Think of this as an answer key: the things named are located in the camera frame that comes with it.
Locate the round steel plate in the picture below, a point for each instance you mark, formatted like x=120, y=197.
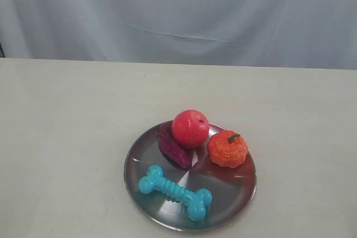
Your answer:
x=232, y=188

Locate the purple toy sweet potato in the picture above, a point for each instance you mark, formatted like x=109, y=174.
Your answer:
x=171, y=148

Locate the turquoise toy bone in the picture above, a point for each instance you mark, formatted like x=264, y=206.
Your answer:
x=196, y=202

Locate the red toy apple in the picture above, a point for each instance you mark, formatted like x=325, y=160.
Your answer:
x=190, y=128

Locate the orange toy pumpkin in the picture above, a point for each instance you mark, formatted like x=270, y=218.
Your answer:
x=227, y=149

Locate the white backdrop curtain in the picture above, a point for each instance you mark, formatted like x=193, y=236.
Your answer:
x=280, y=33

